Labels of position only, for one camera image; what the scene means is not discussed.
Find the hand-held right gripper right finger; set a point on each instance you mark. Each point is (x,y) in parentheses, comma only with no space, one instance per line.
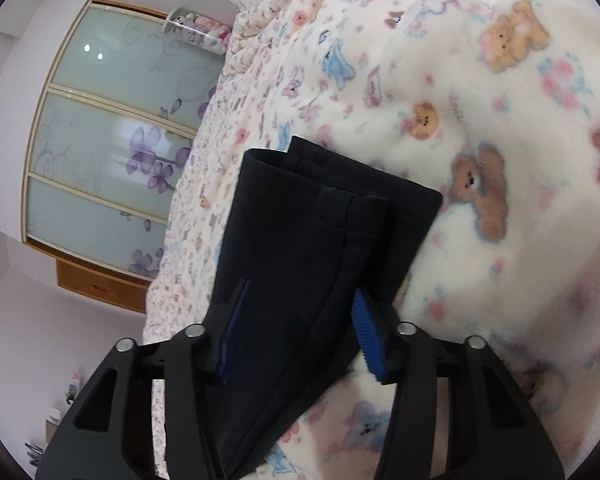
(367,330)

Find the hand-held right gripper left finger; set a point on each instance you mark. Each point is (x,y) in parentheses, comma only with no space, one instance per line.
(228,355)

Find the black pants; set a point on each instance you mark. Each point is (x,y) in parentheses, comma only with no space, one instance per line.
(300,260)

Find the wooden door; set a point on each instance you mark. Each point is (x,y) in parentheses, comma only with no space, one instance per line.
(105,285)

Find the bear printed fleece blanket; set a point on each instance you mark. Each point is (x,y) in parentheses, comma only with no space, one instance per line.
(480,110)

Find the wardrobe with flowered glass doors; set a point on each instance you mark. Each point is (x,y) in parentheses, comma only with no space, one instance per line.
(115,135)

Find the clear tube of plush toys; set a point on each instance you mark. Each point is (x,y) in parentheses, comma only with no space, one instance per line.
(200,27)

